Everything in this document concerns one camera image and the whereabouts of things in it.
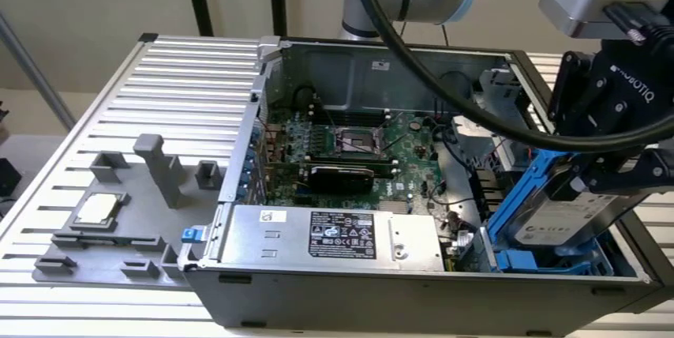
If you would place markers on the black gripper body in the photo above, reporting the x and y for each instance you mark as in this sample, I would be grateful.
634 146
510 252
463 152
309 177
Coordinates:
626 89

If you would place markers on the hard disk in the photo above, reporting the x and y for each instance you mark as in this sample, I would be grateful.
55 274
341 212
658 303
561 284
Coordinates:
547 219

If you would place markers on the silver drive cage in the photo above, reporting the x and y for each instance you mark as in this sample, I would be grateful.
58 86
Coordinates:
474 132

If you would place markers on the blue drive cage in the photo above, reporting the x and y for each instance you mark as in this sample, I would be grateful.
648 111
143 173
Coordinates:
580 263

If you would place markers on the black fan shroud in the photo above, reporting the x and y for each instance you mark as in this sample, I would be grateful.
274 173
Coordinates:
490 192

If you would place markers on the blue hard drive caddies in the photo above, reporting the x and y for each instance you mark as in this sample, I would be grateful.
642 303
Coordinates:
515 263

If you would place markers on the coin cell battery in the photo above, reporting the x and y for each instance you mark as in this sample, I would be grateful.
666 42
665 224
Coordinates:
415 125

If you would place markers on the green motherboard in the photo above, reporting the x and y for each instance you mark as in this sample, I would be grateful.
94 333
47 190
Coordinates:
410 148

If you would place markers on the CPU socket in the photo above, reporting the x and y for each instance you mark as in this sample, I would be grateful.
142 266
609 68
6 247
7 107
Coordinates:
355 140

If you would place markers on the silver chipset heat sink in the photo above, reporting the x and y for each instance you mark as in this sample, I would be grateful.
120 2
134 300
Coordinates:
394 207

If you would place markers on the RAM slot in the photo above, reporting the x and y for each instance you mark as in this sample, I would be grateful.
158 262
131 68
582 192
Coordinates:
347 158
347 164

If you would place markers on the open black PC case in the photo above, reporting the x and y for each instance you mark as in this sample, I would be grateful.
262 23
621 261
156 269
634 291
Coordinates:
421 298

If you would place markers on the black graphics card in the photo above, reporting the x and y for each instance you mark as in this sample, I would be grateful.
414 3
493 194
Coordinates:
337 180

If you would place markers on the silver power supply unit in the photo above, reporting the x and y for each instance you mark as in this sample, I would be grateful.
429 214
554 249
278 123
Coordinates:
295 243

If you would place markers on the blue case latch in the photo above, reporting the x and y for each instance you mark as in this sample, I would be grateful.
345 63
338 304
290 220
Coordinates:
192 235

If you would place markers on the grey parts rack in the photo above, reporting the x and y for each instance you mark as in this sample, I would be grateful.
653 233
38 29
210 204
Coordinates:
131 259

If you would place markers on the silver CPU chip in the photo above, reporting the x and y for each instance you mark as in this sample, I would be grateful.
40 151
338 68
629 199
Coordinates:
100 209

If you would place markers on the green RAM stick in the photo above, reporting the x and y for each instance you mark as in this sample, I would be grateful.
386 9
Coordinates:
112 241

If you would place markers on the grey metal stand pole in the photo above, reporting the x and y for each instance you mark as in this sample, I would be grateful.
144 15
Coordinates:
36 73

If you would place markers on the small black box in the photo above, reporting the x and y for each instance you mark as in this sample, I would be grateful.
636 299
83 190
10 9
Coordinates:
8 178

